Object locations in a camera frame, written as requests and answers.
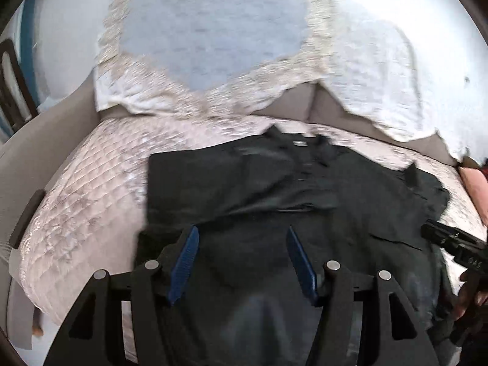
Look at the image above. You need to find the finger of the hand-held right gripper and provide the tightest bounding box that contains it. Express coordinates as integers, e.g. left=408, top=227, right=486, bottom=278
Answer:
left=421, top=220, right=479, bottom=254

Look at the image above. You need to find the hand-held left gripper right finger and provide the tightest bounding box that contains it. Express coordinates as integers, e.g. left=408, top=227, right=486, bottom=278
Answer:
left=286, top=226, right=435, bottom=366

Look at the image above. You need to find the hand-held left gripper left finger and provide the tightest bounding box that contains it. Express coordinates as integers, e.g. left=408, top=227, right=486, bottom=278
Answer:
left=44, top=226, right=199, bottom=366

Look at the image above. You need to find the black shirt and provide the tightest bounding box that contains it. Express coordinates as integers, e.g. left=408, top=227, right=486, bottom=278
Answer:
left=135, top=125, right=452, bottom=366

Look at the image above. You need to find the person's right hand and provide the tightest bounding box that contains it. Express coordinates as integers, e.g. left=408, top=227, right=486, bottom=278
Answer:
left=452, top=271, right=483, bottom=321

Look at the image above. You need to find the pink cushion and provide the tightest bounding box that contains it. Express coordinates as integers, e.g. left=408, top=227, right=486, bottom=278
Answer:
left=459, top=166, right=488, bottom=225

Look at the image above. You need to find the quilted floral bed cover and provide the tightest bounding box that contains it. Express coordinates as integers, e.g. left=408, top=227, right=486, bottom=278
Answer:
left=19, top=116, right=488, bottom=366

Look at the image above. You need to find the white textured cloth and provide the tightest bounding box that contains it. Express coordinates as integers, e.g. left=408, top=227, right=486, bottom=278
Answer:
left=316, top=0, right=473, bottom=161

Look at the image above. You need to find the beige sofa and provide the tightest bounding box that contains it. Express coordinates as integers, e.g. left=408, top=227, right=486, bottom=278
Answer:
left=0, top=80, right=462, bottom=351

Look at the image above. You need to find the blue pillow with lace trim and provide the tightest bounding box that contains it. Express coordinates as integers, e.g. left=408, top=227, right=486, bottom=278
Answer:
left=93, top=0, right=336, bottom=117

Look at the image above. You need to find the dark wooden chair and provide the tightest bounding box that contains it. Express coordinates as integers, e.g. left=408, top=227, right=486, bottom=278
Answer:
left=0, top=40, right=39, bottom=130

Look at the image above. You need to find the blue white striped cloth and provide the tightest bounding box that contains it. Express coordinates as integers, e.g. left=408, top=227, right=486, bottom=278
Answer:
left=0, top=0, right=42, bottom=142

